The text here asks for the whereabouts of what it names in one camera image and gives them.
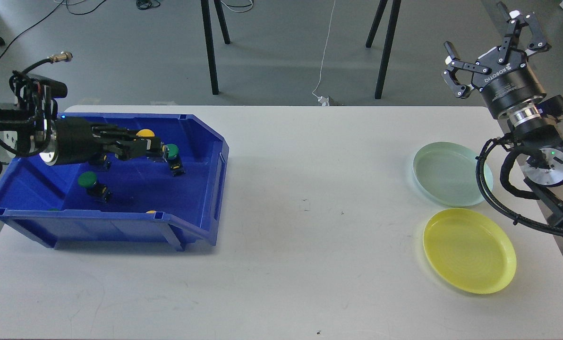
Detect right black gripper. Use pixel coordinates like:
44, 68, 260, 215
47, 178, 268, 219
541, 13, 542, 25
441, 1, 552, 119

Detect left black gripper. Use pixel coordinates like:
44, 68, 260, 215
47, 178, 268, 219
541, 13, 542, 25
41, 118, 165, 166

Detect yellow push button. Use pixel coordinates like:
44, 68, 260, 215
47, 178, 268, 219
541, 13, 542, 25
136, 128, 155, 138

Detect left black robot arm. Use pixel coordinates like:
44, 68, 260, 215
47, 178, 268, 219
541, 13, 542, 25
0, 51, 170, 174

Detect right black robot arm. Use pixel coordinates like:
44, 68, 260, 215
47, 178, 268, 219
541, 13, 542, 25
442, 2, 563, 238

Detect green push button left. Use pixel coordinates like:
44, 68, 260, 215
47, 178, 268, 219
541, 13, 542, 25
77, 171, 111, 203

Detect green push button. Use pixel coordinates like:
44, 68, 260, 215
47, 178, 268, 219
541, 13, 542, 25
163, 144, 185, 176
77, 171, 111, 203

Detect green push button centre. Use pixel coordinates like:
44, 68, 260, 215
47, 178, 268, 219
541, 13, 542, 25
163, 144, 185, 176

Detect light green plate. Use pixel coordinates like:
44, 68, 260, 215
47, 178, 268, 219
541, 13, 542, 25
411, 142, 484, 207

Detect yellow plate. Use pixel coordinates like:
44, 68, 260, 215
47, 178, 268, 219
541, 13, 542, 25
422, 207, 517, 295

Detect blue plastic bin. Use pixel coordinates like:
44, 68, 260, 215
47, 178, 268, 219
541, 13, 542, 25
0, 112, 229, 251

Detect right black tripod legs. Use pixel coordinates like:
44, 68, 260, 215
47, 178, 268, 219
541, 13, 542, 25
365, 0, 402, 100

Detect black tripod legs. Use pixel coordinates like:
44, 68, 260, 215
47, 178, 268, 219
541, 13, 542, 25
365, 0, 402, 100
200, 0, 230, 95

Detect left black tripod legs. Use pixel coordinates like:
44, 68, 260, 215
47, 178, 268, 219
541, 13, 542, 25
200, 0, 230, 95

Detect white power plug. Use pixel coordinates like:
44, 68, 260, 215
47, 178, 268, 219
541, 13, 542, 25
317, 95, 333, 106

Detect black cable on floor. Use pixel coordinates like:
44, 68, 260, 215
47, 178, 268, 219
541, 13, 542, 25
0, 0, 107, 78

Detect white cable on floor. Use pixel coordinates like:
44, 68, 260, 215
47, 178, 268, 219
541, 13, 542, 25
312, 0, 337, 100

